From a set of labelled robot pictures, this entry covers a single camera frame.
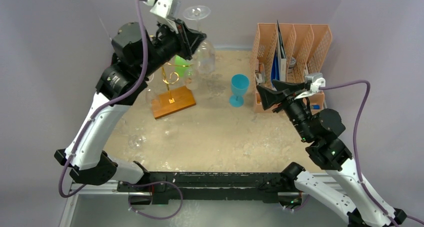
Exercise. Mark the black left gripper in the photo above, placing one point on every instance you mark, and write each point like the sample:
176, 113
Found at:
191, 39

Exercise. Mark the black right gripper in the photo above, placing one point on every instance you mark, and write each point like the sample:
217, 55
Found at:
285, 101

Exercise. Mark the green plastic goblet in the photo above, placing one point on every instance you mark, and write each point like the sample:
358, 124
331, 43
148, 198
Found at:
181, 65

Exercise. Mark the clear glass back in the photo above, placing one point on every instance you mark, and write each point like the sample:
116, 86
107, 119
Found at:
205, 55

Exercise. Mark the clear flute wine glass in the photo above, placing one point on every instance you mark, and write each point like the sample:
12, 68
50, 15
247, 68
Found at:
151, 97

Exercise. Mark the clear glass near left arm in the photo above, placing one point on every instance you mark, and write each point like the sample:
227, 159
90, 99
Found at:
135, 141

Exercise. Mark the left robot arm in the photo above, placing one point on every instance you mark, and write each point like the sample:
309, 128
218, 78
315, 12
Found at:
136, 56

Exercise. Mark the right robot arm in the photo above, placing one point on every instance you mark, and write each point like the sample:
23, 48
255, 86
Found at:
359, 205

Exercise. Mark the gold wine glass rack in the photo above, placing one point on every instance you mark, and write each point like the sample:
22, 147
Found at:
176, 97

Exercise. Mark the blue folder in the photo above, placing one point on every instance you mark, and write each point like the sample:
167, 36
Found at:
275, 68

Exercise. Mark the grey white folder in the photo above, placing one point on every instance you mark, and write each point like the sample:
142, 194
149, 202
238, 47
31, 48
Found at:
282, 62

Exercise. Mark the blue plastic goblet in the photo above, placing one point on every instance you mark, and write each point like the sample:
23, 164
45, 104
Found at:
239, 86

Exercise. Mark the peach file organizer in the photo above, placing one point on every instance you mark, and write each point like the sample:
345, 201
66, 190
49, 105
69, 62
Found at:
308, 44

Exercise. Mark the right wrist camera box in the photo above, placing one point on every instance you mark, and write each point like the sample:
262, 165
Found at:
313, 82

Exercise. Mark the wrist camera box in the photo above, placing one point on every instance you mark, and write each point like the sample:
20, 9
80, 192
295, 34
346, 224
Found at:
313, 82
165, 11

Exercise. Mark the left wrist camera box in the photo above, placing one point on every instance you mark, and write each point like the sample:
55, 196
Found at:
165, 11

